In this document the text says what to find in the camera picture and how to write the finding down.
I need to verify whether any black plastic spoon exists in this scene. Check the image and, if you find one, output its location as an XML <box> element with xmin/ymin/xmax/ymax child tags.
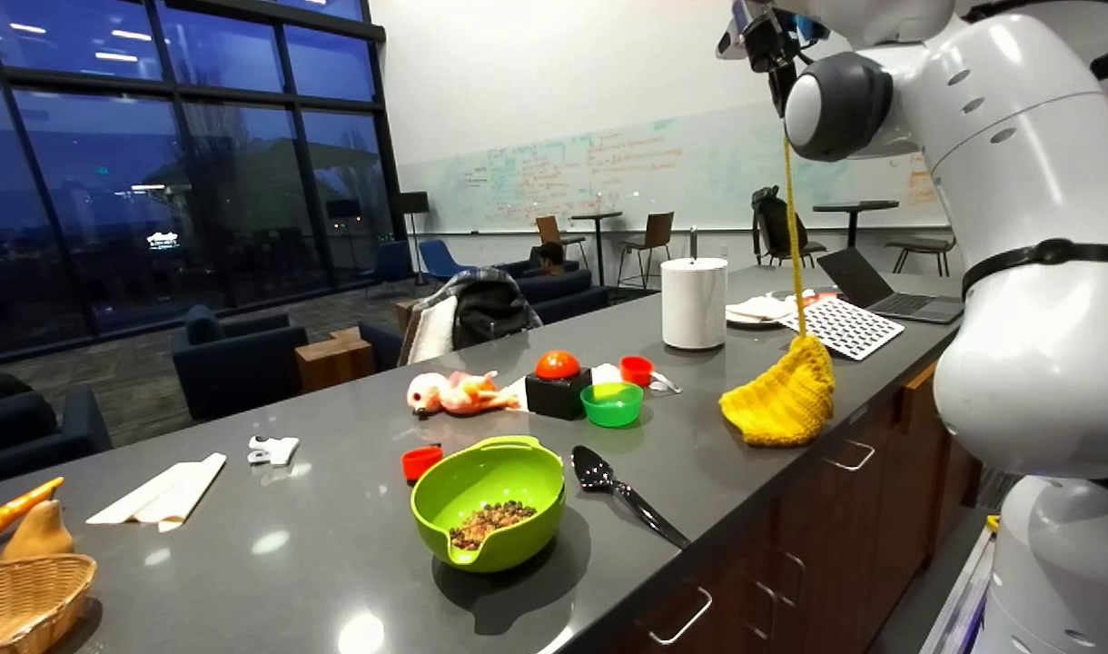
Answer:
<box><xmin>571</xmin><ymin>443</ymin><xmax>695</xmax><ymax>553</ymax></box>

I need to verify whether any dark sofa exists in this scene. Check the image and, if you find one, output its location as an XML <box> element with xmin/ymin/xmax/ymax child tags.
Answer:
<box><xmin>500</xmin><ymin>259</ymin><xmax>655</xmax><ymax>325</ymax></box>
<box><xmin>0</xmin><ymin>365</ymin><xmax>110</xmax><ymax>485</ymax></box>

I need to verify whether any aluminium robot stand frame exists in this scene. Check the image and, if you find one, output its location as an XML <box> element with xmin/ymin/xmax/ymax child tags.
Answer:
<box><xmin>915</xmin><ymin>505</ymin><xmax>1007</xmax><ymax>654</ymax></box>

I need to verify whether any large glass window wall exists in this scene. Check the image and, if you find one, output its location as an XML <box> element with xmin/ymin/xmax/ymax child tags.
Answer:
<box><xmin>0</xmin><ymin>0</ymin><xmax>410</xmax><ymax>359</ymax></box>

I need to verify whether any wooden chair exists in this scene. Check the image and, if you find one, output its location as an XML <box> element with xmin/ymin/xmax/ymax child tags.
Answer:
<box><xmin>530</xmin><ymin>215</ymin><xmax>588</xmax><ymax>270</ymax></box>
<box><xmin>620</xmin><ymin>211</ymin><xmax>678</xmax><ymax>289</ymax></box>

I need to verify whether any yellow toy baguette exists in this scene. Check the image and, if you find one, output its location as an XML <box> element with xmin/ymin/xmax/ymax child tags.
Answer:
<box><xmin>0</xmin><ymin>471</ymin><xmax>65</xmax><ymax>560</ymax></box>

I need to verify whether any gray laptop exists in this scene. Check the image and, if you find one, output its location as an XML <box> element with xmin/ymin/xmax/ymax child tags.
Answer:
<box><xmin>812</xmin><ymin>245</ymin><xmax>965</xmax><ymax>325</ymax></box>

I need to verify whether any dark gray jacket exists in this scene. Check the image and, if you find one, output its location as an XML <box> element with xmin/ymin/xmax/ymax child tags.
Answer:
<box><xmin>447</xmin><ymin>265</ymin><xmax>547</xmax><ymax>356</ymax></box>

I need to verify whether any yellow knitted cloth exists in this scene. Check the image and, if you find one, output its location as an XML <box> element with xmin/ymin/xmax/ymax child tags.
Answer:
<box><xmin>714</xmin><ymin>113</ymin><xmax>841</xmax><ymax>451</ymax></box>

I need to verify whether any crumpled white wrapper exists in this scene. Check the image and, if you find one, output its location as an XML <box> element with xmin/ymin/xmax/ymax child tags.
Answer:
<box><xmin>243</xmin><ymin>431</ymin><xmax>304</xmax><ymax>471</ymax></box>

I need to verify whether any white folded paper strip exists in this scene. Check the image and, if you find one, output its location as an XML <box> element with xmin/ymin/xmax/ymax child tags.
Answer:
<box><xmin>82</xmin><ymin>451</ymin><xmax>231</xmax><ymax>535</ymax></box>

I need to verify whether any dark armchair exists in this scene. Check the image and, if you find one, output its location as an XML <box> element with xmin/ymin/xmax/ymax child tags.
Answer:
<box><xmin>168</xmin><ymin>308</ymin><xmax>312</xmax><ymax>423</ymax></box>

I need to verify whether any small red plastic piece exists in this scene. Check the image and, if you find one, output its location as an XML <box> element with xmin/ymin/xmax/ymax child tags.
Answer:
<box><xmin>401</xmin><ymin>443</ymin><xmax>447</xmax><ymax>485</ymax></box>

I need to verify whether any gray chair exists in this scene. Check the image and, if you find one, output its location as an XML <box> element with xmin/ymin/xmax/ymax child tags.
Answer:
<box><xmin>886</xmin><ymin>227</ymin><xmax>959</xmax><ymax>278</ymax></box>

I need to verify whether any white paper towel roll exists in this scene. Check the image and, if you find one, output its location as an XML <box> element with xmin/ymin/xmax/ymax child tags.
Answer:
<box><xmin>656</xmin><ymin>255</ymin><xmax>735</xmax><ymax>356</ymax></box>

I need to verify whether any black backpack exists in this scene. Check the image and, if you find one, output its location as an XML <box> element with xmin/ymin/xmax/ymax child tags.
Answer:
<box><xmin>747</xmin><ymin>181</ymin><xmax>828</xmax><ymax>270</ymax></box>

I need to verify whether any metal drawer handle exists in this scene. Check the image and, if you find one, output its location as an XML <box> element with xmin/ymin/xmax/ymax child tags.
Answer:
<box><xmin>768</xmin><ymin>540</ymin><xmax>812</xmax><ymax>577</ymax></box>
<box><xmin>752</xmin><ymin>577</ymin><xmax>804</xmax><ymax>612</ymax></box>
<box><xmin>824</xmin><ymin>435</ymin><xmax>883</xmax><ymax>478</ymax></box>
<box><xmin>646</xmin><ymin>580</ymin><xmax>719</xmax><ymax>645</ymax></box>

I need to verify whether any brown wooden box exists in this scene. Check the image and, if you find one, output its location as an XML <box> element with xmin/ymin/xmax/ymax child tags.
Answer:
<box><xmin>292</xmin><ymin>322</ymin><xmax>378</xmax><ymax>391</ymax></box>

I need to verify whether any wicker basket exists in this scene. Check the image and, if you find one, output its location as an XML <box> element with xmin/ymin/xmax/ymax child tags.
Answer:
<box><xmin>0</xmin><ymin>553</ymin><xmax>100</xmax><ymax>654</ymax></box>

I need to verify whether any brown wooden counter cabinet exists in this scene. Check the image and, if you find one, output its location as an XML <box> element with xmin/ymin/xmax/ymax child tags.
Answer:
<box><xmin>567</xmin><ymin>322</ymin><xmax>1001</xmax><ymax>654</ymax></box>

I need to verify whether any tall round table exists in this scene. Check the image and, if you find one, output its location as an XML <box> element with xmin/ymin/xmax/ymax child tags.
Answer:
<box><xmin>571</xmin><ymin>208</ymin><xmax>629</xmax><ymax>289</ymax></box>
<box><xmin>811</xmin><ymin>194</ymin><xmax>904</xmax><ymax>255</ymax></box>

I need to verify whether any white paper stack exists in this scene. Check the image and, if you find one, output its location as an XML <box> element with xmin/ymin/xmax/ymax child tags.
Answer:
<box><xmin>724</xmin><ymin>289</ymin><xmax>811</xmax><ymax>335</ymax></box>

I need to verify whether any checkerboard calibration board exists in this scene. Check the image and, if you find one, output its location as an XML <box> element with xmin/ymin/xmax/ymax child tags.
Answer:
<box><xmin>778</xmin><ymin>289</ymin><xmax>907</xmax><ymax>362</ymax></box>

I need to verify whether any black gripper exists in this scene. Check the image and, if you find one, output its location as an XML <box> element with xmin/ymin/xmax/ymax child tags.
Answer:
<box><xmin>742</xmin><ymin>8</ymin><xmax>811</xmax><ymax>121</ymax></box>

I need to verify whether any white chair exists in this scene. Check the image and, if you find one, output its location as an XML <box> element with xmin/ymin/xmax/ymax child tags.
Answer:
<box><xmin>401</xmin><ymin>287</ymin><xmax>462</xmax><ymax>362</ymax></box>

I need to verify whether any red toy tomato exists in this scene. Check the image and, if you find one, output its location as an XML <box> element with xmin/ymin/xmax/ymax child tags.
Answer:
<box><xmin>535</xmin><ymin>346</ymin><xmax>588</xmax><ymax>386</ymax></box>

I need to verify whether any lime green bowl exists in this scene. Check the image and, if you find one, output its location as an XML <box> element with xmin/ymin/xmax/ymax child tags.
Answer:
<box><xmin>408</xmin><ymin>431</ymin><xmax>571</xmax><ymax>577</ymax></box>

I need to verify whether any blue chair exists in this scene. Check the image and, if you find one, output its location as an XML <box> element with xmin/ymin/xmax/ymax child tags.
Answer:
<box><xmin>419</xmin><ymin>237</ymin><xmax>470</xmax><ymax>283</ymax></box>

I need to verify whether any red measuring cup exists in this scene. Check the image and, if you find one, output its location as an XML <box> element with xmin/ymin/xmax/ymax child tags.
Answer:
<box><xmin>617</xmin><ymin>353</ymin><xmax>688</xmax><ymax>396</ymax></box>

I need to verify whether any brown grain mix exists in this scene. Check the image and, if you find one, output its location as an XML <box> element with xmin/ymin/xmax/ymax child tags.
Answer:
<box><xmin>447</xmin><ymin>497</ymin><xmax>542</xmax><ymax>557</ymax></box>

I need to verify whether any small green bowl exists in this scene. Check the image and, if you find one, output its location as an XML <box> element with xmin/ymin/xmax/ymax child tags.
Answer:
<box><xmin>577</xmin><ymin>382</ymin><xmax>646</xmax><ymax>431</ymax></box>

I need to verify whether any tan toy gourd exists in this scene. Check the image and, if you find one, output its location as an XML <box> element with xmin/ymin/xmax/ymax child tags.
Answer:
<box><xmin>0</xmin><ymin>497</ymin><xmax>80</xmax><ymax>563</ymax></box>

